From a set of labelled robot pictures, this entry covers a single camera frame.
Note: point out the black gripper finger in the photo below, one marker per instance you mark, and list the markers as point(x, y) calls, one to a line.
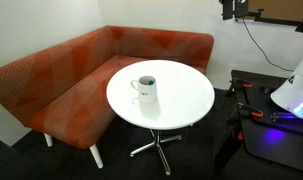
point(241, 10)
point(227, 10)

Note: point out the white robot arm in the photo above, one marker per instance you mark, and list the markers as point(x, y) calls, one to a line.
point(296, 90)

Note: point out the brown cork board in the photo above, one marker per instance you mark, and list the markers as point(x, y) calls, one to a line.
point(281, 8)

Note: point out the white ceramic mug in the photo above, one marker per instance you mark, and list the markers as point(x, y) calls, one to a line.
point(147, 93)

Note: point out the chrome table base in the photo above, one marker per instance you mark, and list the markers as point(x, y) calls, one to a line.
point(156, 143)

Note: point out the orange patterned corner sofa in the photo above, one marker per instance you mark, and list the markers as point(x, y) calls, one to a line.
point(57, 83)

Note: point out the black wall rail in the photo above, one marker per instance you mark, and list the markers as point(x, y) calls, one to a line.
point(277, 21)

